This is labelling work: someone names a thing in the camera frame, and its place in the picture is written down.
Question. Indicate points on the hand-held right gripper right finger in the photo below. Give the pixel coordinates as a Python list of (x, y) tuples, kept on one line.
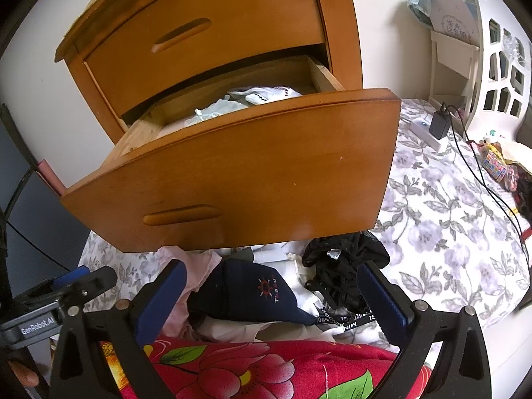
[(382, 299)]

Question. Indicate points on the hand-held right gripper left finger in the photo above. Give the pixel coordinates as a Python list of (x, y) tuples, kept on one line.
[(160, 299)]

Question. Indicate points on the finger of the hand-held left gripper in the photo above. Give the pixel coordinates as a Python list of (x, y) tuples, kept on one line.
[(95, 280)]

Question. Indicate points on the black lettered waistband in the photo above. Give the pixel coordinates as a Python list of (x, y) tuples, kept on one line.
[(345, 318)]

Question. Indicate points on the black lace garment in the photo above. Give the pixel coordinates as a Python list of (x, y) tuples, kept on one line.
[(345, 266)]

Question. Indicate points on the pink garment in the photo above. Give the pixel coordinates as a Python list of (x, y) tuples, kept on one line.
[(199, 266)]

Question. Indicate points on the navy garment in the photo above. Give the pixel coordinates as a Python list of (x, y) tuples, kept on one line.
[(249, 295)]

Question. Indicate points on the wooden drawer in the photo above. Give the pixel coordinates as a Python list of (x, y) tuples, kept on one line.
[(249, 174), (249, 20)]

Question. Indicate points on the cream lace cloth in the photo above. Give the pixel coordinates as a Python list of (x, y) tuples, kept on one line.
[(216, 112)]

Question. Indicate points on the white printed garment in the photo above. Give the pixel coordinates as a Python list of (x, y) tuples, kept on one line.
[(266, 93)]

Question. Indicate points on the person's left hand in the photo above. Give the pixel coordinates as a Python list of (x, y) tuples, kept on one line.
[(25, 378)]

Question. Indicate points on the floral bed sheet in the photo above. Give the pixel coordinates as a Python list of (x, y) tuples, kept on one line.
[(436, 224)]

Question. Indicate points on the pink board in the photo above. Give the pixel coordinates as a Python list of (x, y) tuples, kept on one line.
[(50, 176)]

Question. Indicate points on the red floral blanket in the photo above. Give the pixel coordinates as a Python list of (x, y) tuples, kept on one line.
[(270, 370)]

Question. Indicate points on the white power strip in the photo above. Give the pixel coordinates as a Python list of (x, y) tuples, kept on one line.
[(419, 131)]

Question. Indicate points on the pile of colourful trinkets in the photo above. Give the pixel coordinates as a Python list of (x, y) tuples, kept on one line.
[(498, 166)]

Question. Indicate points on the white lattice basket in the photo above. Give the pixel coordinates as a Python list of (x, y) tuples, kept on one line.
[(507, 70)]

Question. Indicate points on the wooden nightstand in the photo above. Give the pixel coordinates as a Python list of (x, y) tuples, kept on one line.
[(341, 29)]

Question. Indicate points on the white paper box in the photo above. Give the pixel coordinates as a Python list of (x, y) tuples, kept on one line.
[(453, 16)]

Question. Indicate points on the closed wooden drawer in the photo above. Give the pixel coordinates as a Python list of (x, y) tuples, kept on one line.
[(249, 20)]

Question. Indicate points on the teal bag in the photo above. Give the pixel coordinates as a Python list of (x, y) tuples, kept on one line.
[(417, 4)]

